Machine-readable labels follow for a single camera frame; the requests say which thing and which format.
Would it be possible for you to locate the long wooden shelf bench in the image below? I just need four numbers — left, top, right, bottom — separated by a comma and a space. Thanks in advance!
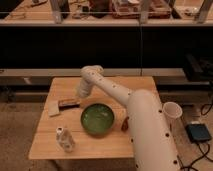
0, 0, 213, 77

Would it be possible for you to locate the black floor cable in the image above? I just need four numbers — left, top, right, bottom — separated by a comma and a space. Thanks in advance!
175, 103, 213, 171

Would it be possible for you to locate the brown black eraser block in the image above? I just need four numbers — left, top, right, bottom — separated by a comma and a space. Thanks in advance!
58, 99, 80, 108

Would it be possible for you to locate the white sponge block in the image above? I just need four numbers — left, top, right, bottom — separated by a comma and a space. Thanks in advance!
48, 101, 60, 117

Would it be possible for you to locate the green ceramic bowl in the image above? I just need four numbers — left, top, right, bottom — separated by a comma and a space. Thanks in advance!
80, 103, 115, 136

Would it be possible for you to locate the black foot pedal box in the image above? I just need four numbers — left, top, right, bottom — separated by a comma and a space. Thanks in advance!
185, 124, 212, 143

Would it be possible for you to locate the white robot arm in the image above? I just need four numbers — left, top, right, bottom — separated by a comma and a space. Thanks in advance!
77, 65, 183, 171

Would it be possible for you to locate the red brown sausage toy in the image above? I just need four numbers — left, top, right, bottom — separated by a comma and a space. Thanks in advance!
121, 117, 129, 132

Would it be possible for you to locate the wooden table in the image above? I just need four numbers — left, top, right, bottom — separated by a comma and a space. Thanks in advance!
29, 77, 159, 160

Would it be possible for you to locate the small white bottle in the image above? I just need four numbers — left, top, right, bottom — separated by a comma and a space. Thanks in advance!
56, 127, 75, 153

